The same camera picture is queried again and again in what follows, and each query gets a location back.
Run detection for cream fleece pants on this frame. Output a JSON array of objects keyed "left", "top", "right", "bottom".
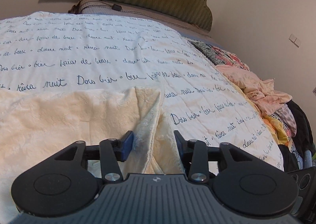
[{"left": 1, "top": 86, "right": 183, "bottom": 223}]

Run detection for pile of colourful clothes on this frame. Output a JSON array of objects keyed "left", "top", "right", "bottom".
[{"left": 191, "top": 41, "right": 315, "bottom": 171}]

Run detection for white script-print bedspread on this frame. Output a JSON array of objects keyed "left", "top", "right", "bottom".
[{"left": 1, "top": 12, "right": 283, "bottom": 168}]

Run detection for small black device on bed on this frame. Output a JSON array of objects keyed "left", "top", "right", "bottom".
[{"left": 111, "top": 4, "right": 122, "bottom": 11}]

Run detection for patterned pillow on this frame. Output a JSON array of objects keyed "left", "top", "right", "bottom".
[{"left": 68, "top": 0, "right": 117, "bottom": 15}]

